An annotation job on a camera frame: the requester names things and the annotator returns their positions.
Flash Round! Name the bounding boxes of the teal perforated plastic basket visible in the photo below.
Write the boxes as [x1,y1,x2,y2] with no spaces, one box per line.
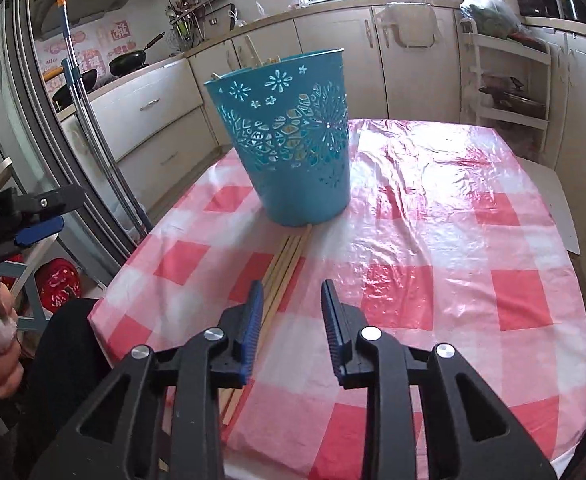
[205,49,351,226]

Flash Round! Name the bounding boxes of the metal mop pole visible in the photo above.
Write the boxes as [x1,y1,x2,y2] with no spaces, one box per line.
[54,0,154,246]

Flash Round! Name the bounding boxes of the pink checkered tablecloth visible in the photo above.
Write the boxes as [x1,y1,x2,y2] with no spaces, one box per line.
[89,119,586,479]

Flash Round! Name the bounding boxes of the person's left hand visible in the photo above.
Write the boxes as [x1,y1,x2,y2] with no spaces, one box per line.
[0,282,23,400]

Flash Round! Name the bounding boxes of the black frying pan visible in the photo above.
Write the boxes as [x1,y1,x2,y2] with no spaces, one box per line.
[109,32,164,78]

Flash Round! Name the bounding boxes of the plastic bag on trolley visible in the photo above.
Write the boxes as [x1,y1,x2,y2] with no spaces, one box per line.
[460,0,521,39]

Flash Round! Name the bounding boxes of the cream kitchen cabinets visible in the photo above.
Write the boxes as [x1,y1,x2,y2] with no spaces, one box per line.
[54,0,586,340]

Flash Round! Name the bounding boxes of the grey refrigerator door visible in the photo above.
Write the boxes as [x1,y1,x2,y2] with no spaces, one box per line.
[0,0,151,285]

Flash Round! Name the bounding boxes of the red floral cushion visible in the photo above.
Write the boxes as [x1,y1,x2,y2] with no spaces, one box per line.
[35,258,82,313]

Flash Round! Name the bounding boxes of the white plastic door holder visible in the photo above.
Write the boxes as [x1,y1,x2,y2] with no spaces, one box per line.
[373,2,442,49]

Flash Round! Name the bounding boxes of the white kitchen trolley shelf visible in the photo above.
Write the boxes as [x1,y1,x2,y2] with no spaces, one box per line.
[458,18,552,162]

